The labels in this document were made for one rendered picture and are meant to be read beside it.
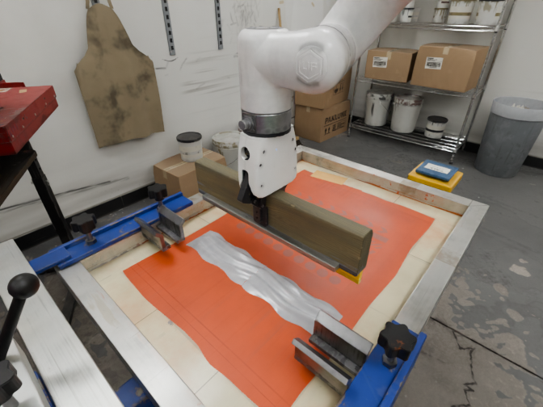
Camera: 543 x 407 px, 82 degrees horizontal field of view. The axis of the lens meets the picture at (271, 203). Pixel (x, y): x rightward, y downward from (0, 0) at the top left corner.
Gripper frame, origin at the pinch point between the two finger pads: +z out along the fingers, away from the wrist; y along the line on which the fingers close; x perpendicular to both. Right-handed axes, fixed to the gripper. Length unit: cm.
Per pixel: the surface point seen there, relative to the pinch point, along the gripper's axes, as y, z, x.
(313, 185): 33.6, 14.0, 12.9
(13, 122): -17, -1, 91
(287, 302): -4.9, 13.4, -8.9
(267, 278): -3.0, 13.5, -2.3
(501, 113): 304, 52, 0
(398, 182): 45.4, 10.7, -7.4
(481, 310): 124, 110, -42
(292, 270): 2.5, 14.0, -4.3
